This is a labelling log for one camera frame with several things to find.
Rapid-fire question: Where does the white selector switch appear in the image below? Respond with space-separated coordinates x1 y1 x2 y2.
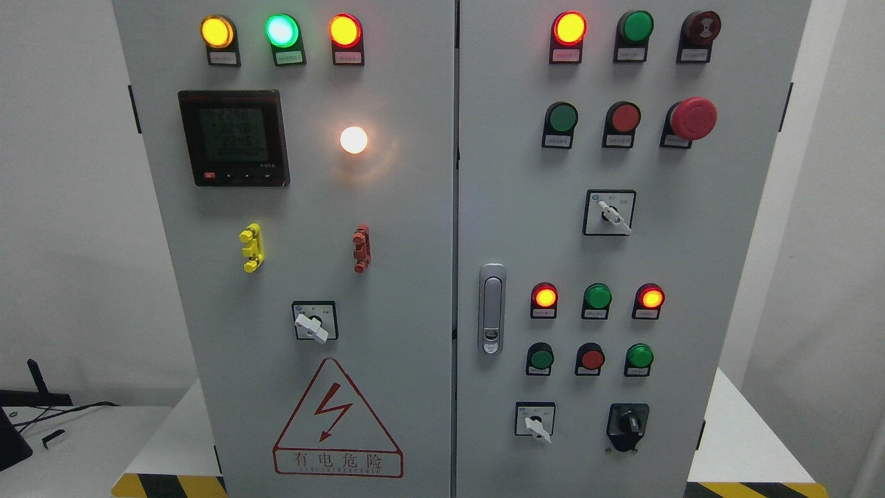
514 401 556 445
584 189 636 237

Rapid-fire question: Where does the yellow indicator light top left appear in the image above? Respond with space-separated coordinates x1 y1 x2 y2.
201 14 241 67

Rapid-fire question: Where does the black rotary knob switch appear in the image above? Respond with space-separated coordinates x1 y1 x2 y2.
606 403 650 452

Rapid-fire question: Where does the green push button upper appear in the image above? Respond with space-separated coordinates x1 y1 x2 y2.
541 101 579 150

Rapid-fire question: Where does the yellow black hazard tape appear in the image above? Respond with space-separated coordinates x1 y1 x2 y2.
111 473 228 497
683 482 829 498

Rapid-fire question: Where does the green push button lower left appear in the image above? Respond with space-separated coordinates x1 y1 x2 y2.
525 342 555 376

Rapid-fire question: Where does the grey electrical cabinet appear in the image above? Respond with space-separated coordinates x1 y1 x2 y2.
113 1 810 497

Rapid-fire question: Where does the green indicator light middle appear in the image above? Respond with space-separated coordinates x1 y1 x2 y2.
581 282 613 320

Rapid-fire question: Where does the dark red buzzer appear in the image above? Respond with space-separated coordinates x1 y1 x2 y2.
676 10 722 64

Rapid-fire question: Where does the yellow terminal connector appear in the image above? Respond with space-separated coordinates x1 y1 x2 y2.
239 223 265 274

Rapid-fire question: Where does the red lit light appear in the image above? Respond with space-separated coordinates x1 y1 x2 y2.
530 282 559 320
631 283 666 320
549 10 588 65

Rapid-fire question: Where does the black digital power meter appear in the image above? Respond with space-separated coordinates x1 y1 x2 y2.
178 89 290 188

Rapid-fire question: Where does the green indicator light top right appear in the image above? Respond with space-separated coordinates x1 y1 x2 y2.
613 10 654 63

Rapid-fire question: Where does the red terminal connector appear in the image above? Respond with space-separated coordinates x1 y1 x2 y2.
352 224 372 274

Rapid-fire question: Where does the black cable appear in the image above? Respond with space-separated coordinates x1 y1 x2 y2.
12 400 120 435

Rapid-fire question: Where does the green lit indicator light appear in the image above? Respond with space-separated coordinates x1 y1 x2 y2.
265 13 306 66

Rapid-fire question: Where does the red emergency stop button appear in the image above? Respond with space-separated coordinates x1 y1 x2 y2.
660 95 718 150

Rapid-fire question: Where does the red lit light middle left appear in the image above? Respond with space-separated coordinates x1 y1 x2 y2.
530 282 559 320

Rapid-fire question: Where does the green push button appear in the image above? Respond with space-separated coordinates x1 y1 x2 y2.
525 342 555 376
624 343 655 378
541 101 579 150

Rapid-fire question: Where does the white selector switch lower right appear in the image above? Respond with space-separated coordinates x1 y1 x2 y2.
514 401 556 445

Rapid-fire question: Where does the white selector switch left door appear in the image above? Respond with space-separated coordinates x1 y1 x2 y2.
291 300 339 344

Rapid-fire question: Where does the red push button upper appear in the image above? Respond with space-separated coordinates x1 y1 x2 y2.
602 100 642 149

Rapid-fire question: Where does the yellow black hazard tape left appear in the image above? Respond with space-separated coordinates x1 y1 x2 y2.
111 473 228 497

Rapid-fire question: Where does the white selector switch upper right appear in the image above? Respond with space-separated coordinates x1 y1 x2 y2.
584 189 636 237

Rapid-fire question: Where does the red lit light top right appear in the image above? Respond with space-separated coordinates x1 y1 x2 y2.
549 10 588 65

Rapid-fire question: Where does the green push button lower right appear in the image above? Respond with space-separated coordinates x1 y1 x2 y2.
624 343 655 378

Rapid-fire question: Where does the red push button lower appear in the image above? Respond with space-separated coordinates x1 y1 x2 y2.
573 342 606 376

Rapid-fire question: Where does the white lit indicator lamp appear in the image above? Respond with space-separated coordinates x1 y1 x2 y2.
340 126 368 155

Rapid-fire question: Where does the black device with antenna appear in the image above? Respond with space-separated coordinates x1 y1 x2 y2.
0 358 74 472

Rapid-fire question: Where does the red electrical hazard sticker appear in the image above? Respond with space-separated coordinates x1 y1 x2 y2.
274 357 404 479

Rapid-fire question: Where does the yellow black hazard tape right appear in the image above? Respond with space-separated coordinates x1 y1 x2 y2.
683 482 829 498

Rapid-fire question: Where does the red push button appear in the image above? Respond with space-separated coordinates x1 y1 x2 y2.
602 100 642 149
573 342 606 376

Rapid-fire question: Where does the silver door handle lock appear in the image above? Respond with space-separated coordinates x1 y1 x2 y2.
478 264 507 354

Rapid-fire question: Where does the red lit light middle right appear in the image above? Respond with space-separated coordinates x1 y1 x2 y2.
631 283 666 320

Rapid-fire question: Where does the orange indicator light left door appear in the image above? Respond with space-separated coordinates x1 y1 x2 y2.
328 12 366 66

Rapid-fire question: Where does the small black white adapter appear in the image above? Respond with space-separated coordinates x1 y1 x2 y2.
41 429 68 451

